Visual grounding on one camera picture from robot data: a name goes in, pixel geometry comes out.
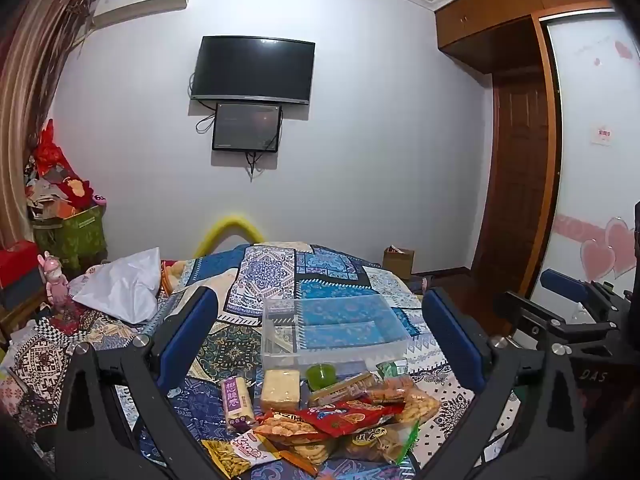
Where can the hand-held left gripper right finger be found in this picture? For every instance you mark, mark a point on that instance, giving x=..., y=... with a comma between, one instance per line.
x=452, y=335

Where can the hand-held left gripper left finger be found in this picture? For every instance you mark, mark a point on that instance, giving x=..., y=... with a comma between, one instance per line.
x=192, y=330

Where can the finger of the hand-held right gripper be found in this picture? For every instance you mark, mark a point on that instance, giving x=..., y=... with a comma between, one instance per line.
x=515, y=305
x=562, y=282

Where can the clear biscuit packet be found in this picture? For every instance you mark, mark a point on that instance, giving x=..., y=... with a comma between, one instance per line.
x=417, y=407

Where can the clear plastic storage box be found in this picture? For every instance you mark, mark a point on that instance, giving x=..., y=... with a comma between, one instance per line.
x=340, y=325

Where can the green-edged clear snack packet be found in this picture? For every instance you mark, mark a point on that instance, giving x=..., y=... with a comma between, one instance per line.
x=375, y=442

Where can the red snack packet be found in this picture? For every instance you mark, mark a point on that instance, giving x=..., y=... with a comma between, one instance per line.
x=345, y=417

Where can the small green wrapper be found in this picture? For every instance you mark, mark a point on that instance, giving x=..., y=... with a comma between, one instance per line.
x=389, y=369

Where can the small orange snack packet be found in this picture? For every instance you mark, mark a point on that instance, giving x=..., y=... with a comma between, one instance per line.
x=392, y=390

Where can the white plastic bag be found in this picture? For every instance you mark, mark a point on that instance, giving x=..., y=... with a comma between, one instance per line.
x=120, y=285

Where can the purple rice cracker packet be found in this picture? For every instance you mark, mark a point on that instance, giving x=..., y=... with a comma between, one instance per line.
x=237, y=402

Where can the cardboard box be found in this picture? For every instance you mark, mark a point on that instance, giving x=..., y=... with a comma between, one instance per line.
x=397, y=262

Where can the white wardrobe sliding door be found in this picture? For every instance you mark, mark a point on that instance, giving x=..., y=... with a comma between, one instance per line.
x=585, y=185

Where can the pale square cracker packet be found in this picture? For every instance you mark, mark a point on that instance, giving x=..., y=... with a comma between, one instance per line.
x=281, y=390

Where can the brown wooden door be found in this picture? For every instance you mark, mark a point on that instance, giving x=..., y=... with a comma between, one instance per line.
x=515, y=185

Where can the yellow foam tube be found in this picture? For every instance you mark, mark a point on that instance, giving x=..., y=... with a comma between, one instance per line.
x=235, y=222

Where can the long biscuit packet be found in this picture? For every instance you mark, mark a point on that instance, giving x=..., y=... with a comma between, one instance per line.
x=345, y=389

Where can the yellow stick snack packet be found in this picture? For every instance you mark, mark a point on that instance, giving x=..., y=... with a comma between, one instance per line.
x=227, y=460

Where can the green jelly cup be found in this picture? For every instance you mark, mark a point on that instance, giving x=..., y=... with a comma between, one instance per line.
x=320, y=376

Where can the patchwork blanket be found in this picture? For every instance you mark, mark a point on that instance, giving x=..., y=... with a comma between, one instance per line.
x=320, y=265

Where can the pink rabbit doll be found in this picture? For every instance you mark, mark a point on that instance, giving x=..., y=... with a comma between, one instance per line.
x=54, y=280

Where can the small paper notice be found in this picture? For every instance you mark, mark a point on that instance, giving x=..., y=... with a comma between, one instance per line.
x=603, y=134

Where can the red box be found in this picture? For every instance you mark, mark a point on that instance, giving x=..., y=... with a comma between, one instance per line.
x=17, y=262

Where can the pile of red plush decorations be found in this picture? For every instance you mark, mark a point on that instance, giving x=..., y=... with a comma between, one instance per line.
x=50, y=155

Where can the wooden overhead cabinet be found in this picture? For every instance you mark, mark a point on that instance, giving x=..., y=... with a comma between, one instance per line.
x=500, y=15

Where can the brown curtain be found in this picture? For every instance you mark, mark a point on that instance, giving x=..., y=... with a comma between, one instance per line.
x=30, y=85

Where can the white air conditioner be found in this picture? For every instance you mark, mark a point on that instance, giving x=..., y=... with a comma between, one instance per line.
x=140, y=5

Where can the small black wall monitor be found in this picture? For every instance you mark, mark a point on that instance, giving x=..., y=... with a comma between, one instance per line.
x=245, y=125

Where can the wall-mounted black television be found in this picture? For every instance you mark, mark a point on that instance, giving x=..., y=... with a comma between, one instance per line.
x=252, y=67

